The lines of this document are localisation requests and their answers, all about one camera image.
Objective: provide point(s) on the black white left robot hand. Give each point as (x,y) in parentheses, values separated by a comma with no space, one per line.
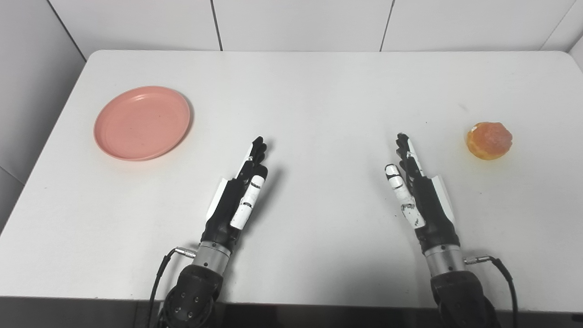
(226,205)

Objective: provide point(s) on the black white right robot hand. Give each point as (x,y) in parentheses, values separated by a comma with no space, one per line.
(432,207)

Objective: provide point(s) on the pink round plate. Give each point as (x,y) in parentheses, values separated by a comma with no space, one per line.
(142,123)

